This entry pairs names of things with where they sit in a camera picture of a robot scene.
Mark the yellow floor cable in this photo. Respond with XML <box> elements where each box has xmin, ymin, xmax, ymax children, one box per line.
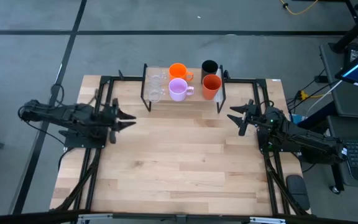
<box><xmin>278</xmin><ymin>0</ymin><xmax>319</xmax><ymax>16</ymax></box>

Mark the clear footed mug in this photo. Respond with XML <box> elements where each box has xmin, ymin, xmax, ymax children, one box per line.
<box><xmin>147</xmin><ymin>65</ymin><xmax>168</xmax><ymax>81</ymax></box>
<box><xmin>146</xmin><ymin>84</ymin><xmax>167</xmax><ymax>103</ymax></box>

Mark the black power adapter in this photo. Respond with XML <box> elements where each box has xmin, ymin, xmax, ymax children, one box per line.
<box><xmin>343</xmin><ymin>43</ymin><xmax>358</xmax><ymax>65</ymax></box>

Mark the dark grey desk with caster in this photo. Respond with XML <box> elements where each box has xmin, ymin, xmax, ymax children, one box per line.
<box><xmin>326</xmin><ymin>115</ymin><xmax>358</xmax><ymax>195</ymax></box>

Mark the black stand pole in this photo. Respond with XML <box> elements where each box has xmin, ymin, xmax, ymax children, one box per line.
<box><xmin>328</xmin><ymin>0</ymin><xmax>358</xmax><ymax>54</ymax></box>

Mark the red-orange ribbed cup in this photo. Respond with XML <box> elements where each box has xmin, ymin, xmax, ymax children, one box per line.
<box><xmin>201</xmin><ymin>73</ymin><xmax>223</xmax><ymax>101</ymax></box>

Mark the black oval mouse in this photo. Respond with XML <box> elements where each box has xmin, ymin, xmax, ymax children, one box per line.
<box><xmin>286</xmin><ymin>174</ymin><xmax>311</xmax><ymax>212</ymax></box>

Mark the orange plastic mug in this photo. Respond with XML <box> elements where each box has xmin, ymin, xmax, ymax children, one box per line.
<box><xmin>168</xmin><ymin>62</ymin><xmax>195</xmax><ymax>82</ymax></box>

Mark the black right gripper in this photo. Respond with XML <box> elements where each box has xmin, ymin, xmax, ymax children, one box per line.
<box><xmin>227</xmin><ymin>99</ymin><xmax>273</xmax><ymax>137</ymax></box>

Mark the black tall cup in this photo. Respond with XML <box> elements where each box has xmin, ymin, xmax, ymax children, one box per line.
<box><xmin>201</xmin><ymin>59</ymin><xmax>219</xmax><ymax>84</ymax></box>

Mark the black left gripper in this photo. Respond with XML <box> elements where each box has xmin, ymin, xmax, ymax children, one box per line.
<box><xmin>104</xmin><ymin>98</ymin><xmax>137</xmax><ymax>144</ymax></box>

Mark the black metal table frame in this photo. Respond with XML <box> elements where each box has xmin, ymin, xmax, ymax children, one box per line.
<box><xmin>50</xmin><ymin>70</ymin><xmax>312</xmax><ymax>218</ymax></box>

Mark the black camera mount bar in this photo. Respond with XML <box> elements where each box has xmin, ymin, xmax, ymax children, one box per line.
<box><xmin>0</xmin><ymin>210</ymin><xmax>358</xmax><ymax>224</ymax></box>

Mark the yellow plug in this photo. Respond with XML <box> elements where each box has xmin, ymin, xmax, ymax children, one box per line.
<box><xmin>296</xmin><ymin>90</ymin><xmax>323</xmax><ymax>101</ymax></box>

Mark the pink plastic mug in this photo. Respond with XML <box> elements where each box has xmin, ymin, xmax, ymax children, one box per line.
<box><xmin>168</xmin><ymin>77</ymin><xmax>195</xmax><ymax>102</ymax></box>

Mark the wooden shelf with black legs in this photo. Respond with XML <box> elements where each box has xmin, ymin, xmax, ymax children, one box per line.
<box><xmin>140</xmin><ymin>63</ymin><xmax>227</xmax><ymax>114</ymax></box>

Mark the white cable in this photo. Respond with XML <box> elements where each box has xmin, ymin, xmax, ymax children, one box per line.
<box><xmin>305</xmin><ymin>80</ymin><xmax>343</xmax><ymax>118</ymax></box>

